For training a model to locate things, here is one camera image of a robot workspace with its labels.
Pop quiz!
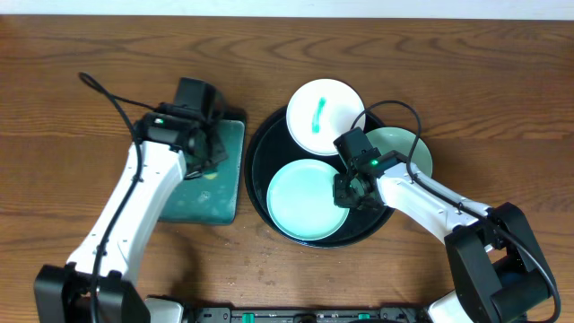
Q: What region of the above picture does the light teal plate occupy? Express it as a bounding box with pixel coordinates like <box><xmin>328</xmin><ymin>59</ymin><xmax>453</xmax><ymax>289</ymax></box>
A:
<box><xmin>266</xmin><ymin>159</ymin><xmax>350</xmax><ymax>241</ymax></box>

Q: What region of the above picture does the pale green plate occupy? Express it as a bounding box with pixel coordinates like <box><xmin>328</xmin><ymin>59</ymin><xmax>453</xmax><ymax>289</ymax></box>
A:
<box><xmin>366</xmin><ymin>127</ymin><xmax>433</xmax><ymax>177</ymax></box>

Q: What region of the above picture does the white plate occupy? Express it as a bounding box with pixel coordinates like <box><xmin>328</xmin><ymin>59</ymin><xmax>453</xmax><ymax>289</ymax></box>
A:
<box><xmin>286</xmin><ymin>79</ymin><xmax>366</xmax><ymax>156</ymax></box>

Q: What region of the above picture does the green yellow sponge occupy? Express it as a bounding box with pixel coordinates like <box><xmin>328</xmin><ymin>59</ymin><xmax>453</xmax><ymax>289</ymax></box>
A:
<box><xmin>202</xmin><ymin>170</ymin><xmax>218</xmax><ymax>180</ymax></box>

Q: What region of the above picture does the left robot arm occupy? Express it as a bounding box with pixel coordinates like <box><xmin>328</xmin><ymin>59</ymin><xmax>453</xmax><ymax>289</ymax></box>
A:
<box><xmin>34</xmin><ymin>113</ymin><xmax>245</xmax><ymax>322</ymax></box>

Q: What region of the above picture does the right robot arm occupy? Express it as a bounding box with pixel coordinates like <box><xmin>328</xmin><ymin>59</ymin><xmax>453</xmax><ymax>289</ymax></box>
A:
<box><xmin>335</xmin><ymin>148</ymin><xmax>561</xmax><ymax>323</ymax></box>

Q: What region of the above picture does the black rectangular water tray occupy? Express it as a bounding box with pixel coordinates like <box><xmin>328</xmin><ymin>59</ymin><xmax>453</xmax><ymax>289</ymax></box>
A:
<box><xmin>160</xmin><ymin>108</ymin><xmax>247</xmax><ymax>225</ymax></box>

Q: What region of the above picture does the black round tray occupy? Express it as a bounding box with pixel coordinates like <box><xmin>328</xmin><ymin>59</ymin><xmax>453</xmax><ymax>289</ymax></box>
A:
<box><xmin>244</xmin><ymin>107</ymin><xmax>394</xmax><ymax>249</ymax></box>

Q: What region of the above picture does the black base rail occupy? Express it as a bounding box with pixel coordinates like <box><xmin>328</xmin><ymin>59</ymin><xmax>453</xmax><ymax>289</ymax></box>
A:
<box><xmin>147</xmin><ymin>304</ymin><xmax>434</xmax><ymax>323</ymax></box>

